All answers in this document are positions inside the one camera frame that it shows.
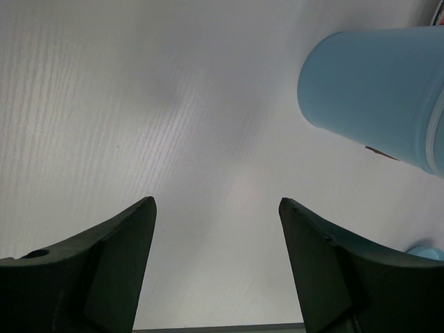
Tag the blue cylindrical lunch container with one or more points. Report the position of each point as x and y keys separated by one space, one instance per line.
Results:
x=380 y=88

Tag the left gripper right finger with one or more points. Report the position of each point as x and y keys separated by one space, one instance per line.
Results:
x=347 y=283

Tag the patterned round plate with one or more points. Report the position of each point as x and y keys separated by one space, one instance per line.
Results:
x=438 y=16

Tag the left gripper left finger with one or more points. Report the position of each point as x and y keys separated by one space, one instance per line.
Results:
x=90 y=282

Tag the aluminium front rail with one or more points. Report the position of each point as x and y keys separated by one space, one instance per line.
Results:
x=268 y=328

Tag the blue round lid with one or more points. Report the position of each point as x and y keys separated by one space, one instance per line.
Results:
x=427 y=252

